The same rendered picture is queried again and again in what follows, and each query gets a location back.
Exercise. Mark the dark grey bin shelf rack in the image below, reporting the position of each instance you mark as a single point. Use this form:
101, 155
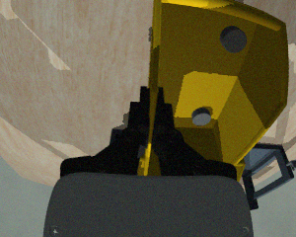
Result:
257, 158

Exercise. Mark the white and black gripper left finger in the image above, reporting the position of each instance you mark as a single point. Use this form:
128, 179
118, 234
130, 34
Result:
122, 156

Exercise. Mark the grey steel disc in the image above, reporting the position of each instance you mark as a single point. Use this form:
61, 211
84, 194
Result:
201, 116
233, 39

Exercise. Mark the yellow bin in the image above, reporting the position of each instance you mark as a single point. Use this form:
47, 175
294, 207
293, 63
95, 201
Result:
240, 168
245, 92
141, 166

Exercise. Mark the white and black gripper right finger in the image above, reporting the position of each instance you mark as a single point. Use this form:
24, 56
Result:
181, 159

